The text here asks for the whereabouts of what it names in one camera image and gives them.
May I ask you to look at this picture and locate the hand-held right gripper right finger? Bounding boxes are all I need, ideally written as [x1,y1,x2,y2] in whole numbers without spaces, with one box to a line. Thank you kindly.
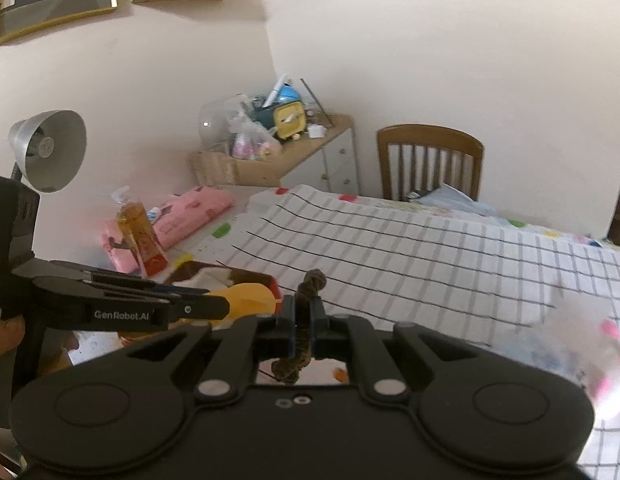
[309,297,487,402]

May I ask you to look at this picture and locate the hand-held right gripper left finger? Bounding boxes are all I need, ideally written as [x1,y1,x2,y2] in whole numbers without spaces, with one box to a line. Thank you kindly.
[124,295,297,402]

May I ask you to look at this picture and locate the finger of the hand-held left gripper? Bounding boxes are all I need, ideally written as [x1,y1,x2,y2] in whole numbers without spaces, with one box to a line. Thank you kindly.
[162,294,231,323]
[48,259,211,297]

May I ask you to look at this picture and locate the white cloth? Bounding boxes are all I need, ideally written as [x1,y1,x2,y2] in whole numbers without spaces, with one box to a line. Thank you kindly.
[189,265,241,292]

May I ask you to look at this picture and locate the brown braided hair tie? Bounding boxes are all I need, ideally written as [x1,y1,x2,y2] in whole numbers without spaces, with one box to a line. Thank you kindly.
[271,268,327,387]

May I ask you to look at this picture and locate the person's left hand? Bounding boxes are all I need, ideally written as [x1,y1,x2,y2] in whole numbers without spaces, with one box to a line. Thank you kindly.
[0,317,26,386]

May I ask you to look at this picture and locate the orange spray bottle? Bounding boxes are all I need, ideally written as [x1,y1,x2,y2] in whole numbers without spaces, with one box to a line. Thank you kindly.
[110,186,169,277]

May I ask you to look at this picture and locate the pink folded cloth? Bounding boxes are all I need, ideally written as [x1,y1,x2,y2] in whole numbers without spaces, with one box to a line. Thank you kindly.
[102,185,236,274]

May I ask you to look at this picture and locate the grey desk lamp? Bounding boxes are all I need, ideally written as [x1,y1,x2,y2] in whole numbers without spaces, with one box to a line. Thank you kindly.
[8,109,87,194]

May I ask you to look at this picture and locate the black grid white tablecloth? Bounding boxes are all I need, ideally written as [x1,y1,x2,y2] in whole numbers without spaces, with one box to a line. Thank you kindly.
[162,184,620,480]

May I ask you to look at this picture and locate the cardboard box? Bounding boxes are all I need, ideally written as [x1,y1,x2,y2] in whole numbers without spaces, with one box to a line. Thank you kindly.
[189,149,281,189]

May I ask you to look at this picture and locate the wooden side cabinet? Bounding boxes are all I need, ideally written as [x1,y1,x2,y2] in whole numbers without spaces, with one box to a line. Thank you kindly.
[189,113,361,197]

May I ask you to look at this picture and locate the plastic bag with pink contents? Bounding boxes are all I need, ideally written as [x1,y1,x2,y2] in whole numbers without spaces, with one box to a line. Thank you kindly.
[229,112,283,159]

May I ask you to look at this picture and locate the clear plastic dome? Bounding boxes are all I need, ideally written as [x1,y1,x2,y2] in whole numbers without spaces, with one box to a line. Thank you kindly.
[197,93,257,154]

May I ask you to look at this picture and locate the papers on chair seat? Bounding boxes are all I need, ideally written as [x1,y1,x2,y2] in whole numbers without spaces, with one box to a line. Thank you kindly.
[409,183,502,217]

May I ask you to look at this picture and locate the yellow toy box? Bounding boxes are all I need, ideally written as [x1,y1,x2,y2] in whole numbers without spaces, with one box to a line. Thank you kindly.
[272,99,309,142]

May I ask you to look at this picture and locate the wooden chair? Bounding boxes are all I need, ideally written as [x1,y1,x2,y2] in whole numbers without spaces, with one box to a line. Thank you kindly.
[377,124,486,202]

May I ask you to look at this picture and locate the blue round toy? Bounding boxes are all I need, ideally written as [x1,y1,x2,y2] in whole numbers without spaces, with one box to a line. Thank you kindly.
[254,84,303,117]

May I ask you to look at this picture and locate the clear plastic bag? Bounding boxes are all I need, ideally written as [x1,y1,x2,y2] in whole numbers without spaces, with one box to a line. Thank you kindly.
[524,320,602,387]

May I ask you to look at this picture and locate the white plush toy pink ears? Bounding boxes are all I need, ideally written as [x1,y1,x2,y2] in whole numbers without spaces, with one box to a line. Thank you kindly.
[584,316,620,422]

